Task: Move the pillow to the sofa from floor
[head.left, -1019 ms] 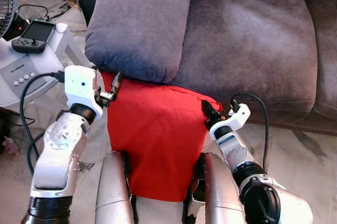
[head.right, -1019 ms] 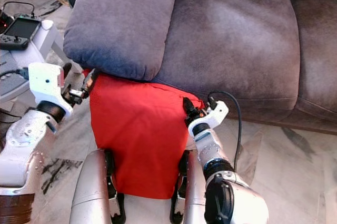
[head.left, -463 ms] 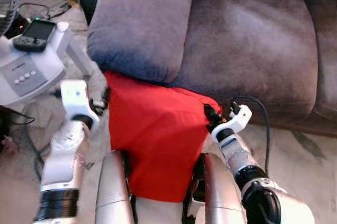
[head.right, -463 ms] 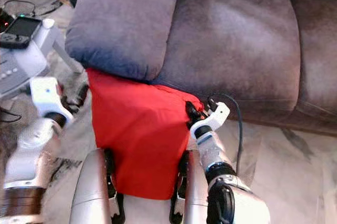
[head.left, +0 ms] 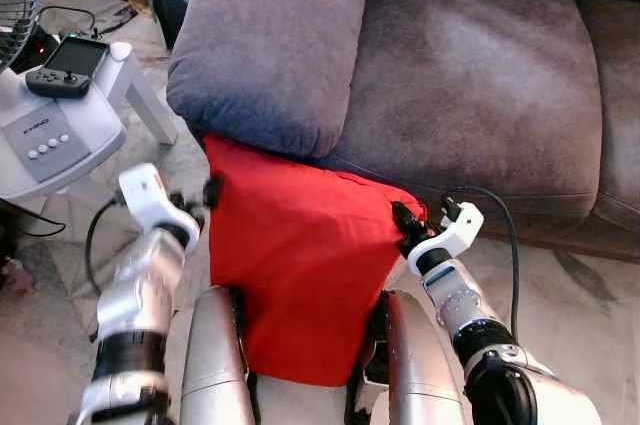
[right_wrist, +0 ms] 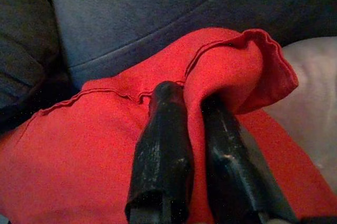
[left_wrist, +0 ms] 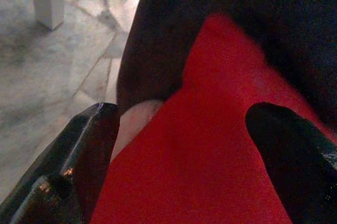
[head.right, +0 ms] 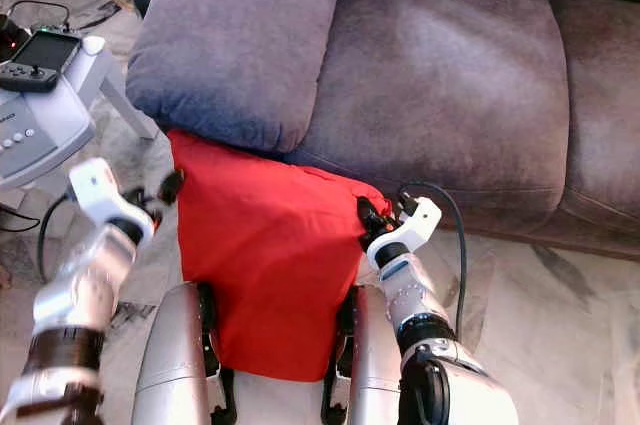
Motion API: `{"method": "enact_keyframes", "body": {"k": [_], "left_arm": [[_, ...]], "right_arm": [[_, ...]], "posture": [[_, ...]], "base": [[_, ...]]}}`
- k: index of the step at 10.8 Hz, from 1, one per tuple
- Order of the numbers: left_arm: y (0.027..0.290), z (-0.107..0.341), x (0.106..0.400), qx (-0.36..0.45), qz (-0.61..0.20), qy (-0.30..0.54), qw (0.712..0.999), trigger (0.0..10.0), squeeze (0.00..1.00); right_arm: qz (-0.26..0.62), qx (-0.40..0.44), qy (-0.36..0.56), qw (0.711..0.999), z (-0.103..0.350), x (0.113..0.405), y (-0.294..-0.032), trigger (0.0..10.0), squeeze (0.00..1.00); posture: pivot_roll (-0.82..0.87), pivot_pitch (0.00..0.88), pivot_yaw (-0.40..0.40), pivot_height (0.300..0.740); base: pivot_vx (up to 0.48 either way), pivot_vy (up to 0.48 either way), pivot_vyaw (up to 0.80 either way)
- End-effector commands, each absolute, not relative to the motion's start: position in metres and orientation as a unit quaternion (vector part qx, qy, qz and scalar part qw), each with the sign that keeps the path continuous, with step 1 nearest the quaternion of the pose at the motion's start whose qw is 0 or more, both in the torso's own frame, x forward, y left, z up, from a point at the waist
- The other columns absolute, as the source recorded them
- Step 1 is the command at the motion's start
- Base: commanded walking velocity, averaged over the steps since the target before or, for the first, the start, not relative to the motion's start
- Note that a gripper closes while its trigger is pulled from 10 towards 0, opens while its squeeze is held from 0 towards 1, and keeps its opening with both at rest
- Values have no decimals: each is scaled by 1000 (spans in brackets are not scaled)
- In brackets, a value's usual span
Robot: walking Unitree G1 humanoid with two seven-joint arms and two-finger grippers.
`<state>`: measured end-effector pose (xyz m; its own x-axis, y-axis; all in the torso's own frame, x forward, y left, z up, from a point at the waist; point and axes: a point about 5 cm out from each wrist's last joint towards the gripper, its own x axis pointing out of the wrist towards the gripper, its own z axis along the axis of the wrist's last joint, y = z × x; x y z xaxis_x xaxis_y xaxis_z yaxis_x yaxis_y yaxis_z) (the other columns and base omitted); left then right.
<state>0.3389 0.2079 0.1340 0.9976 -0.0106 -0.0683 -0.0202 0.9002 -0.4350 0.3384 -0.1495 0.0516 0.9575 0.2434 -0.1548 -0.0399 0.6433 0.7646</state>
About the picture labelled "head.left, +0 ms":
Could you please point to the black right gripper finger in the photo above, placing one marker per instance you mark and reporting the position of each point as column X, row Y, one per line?
column 406, row 213

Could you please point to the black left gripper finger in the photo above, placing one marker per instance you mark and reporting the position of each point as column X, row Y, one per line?
column 213, row 192

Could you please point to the red pillow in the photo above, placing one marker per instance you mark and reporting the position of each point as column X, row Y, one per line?
column 300, row 265

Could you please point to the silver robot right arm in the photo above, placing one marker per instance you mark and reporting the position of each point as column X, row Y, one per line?
column 470, row 315

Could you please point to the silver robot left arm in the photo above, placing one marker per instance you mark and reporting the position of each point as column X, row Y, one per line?
column 140, row 295

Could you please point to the grey fabric sofa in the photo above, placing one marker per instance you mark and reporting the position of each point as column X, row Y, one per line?
column 470, row 95

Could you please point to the grey sofa seat cushion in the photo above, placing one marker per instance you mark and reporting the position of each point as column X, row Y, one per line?
column 615, row 115
column 470, row 95

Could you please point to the grey sofa armrest cushion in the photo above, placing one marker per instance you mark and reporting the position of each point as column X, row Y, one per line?
column 270, row 45

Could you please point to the white fan base with buttons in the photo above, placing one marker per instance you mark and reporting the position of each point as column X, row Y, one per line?
column 60, row 135

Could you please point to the silver robot left leg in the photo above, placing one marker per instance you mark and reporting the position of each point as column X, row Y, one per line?
column 212, row 365

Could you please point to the black handheld controller with screen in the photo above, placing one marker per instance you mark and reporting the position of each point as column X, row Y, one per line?
column 70, row 65

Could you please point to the black adapter with red light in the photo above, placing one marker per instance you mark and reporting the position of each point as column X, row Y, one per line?
column 38, row 48

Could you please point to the black fan grille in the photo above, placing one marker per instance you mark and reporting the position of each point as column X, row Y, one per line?
column 15, row 0

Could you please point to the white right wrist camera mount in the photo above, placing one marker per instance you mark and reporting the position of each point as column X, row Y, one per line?
column 450, row 235

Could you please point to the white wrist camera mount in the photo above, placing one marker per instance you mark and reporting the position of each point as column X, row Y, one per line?
column 148, row 195
column 450, row 235

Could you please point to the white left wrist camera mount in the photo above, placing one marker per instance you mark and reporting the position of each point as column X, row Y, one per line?
column 148, row 195

